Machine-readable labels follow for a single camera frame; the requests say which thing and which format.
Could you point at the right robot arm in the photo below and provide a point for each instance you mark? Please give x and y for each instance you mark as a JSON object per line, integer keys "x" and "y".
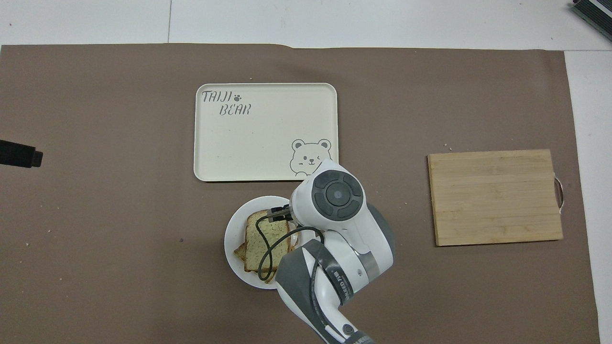
{"x": 337, "y": 224}

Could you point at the white round plate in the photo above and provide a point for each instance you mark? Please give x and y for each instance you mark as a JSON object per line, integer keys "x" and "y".
{"x": 235, "y": 224}

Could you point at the cream tray with bear print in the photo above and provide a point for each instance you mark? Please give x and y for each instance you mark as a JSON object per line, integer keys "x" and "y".
{"x": 258, "y": 138}

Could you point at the seeded toast bread slice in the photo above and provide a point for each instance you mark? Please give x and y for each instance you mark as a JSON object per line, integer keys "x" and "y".
{"x": 239, "y": 252}
{"x": 277, "y": 234}

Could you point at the wooden cutting board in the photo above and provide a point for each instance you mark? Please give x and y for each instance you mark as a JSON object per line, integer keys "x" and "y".
{"x": 495, "y": 198}

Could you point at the black stand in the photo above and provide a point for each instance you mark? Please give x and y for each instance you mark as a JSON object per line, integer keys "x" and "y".
{"x": 595, "y": 10}
{"x": 16, "y": 154}

